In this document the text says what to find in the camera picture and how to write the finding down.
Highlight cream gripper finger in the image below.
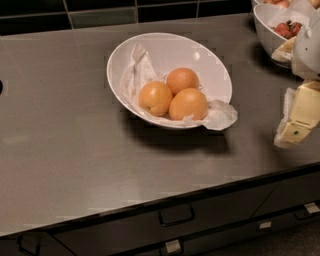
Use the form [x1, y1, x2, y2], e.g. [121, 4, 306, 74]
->
[281, 81, 320, 144]
[274, 88, 296, 148]

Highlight orange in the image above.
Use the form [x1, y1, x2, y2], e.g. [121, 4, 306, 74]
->
[166, 68, 200, 95]
[138, 81, 173, 116]
[169, 88, 208, 120]

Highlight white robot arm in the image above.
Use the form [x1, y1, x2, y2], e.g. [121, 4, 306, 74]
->
[271, 11, 320, 148]

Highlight paper in strawberry bowl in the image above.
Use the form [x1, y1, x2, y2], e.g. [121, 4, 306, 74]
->
[269, 0, 316, 27]

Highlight white bowl with strawberries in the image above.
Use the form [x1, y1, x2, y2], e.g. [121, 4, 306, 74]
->
[253, 5, 318, 70]

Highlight far white bowl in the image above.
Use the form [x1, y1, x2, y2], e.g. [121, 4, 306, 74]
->
[250, 0, 293, 9]

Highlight white ceramic bowl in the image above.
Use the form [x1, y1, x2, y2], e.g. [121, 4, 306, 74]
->
[106, 33, 238, 131]

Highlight red strawberries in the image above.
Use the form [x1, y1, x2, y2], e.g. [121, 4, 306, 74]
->
[274, 20, 302, 39]

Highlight white label tag right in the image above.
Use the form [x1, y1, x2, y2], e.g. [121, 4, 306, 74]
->
[304, 202, 320, 214]

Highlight white label tag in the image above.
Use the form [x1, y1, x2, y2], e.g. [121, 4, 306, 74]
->
[259, 221, 272, 230]
[165, 240, 182, 254]
[304, 202, 320, 214]

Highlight white label tag middle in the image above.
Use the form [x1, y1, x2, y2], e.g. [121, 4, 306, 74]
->
[259, 221, 272, 230]

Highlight white paper napkin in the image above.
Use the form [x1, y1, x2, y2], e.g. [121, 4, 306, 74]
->
[107, 40, 238, 131]

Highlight white label tag lower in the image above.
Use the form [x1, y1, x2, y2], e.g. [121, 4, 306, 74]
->
[165, 240, 182, 254]

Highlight right black drawer handle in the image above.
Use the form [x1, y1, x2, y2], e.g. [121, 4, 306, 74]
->
[294, 204, 320, 220]

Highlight black drawer handle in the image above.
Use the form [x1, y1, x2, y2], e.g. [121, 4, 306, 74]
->
[16, 235, 41, 256]
[158, 205, 195, 227]
[294, 204, 320, 220]

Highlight middle black drawer handle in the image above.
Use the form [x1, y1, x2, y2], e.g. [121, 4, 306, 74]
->
[158, 205, 195, 227]

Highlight left black drawer handle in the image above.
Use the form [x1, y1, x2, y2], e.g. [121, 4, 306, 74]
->
[16, 235, 41, 256]

